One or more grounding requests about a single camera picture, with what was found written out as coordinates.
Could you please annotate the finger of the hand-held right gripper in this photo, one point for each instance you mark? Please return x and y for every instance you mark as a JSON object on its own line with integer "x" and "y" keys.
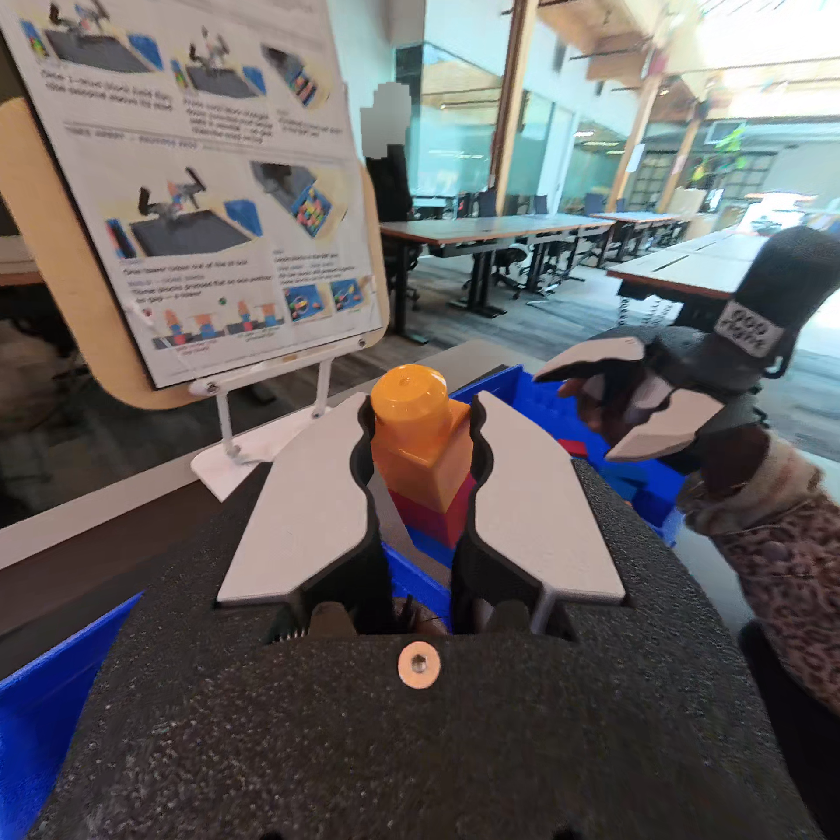
{"x": 597, "y": 353}
{"x": 676, "y": 426}

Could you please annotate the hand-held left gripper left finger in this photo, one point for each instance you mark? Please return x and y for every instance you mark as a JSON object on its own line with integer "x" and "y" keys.
{"x": 302, "y": 518}

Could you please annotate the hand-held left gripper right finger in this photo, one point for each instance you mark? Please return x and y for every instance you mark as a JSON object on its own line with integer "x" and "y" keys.
{"x": 544, "y": 518}

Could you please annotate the blue plastic bin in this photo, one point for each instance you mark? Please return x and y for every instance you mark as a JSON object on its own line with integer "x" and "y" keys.
{"x": 39, "y": 722}
{"x": 544, "y": 407}

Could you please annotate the pile of plastic blocks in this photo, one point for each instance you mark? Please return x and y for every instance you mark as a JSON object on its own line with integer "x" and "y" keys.
{"x": 571, "y": 447}

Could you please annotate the red plastic block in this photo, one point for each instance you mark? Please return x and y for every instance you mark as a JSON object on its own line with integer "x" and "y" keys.
{"x": 436, "y": 518}

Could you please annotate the blue plastic block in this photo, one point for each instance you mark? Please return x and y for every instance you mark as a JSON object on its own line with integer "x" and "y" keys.
{"x": 433, "y": 551}

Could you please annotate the orange plastic block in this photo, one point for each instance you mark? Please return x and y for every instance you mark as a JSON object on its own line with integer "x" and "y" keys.
{"x": 413, "y": 433}

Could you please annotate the person's right forearm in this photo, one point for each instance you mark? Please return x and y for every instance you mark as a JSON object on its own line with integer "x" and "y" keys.
{"x": 781, "y": 558}

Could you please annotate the person's right hand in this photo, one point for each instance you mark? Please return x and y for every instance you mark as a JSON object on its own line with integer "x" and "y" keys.
{"x": 728, "y": 459}

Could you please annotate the white top office desk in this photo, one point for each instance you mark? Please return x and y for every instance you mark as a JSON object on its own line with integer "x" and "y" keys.
{"x": 689, "y": 262}

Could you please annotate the green potted plant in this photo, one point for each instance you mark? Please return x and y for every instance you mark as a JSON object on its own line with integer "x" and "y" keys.
{"x": 728, "y": 144}

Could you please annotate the long office desk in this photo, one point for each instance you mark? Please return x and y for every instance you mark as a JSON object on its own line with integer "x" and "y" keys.
{"x": 485, "y": 229}

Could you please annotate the dark cloth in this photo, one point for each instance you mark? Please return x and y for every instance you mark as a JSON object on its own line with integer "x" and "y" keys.
{"x": 807, "y": 735}

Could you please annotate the wooden display board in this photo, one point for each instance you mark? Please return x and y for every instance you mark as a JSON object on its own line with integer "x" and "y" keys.
{"x": 59, "y": 262}

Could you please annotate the instruction poster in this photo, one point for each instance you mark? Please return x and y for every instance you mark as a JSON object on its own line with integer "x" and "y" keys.
{"x": 197, "y": 164}

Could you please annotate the wooden desk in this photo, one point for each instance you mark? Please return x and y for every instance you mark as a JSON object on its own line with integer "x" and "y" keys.
{"x": 16, "y": 262}

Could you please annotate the wooden post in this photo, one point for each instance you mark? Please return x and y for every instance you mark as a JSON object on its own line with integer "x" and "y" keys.
{"x": 512, "y": 98}

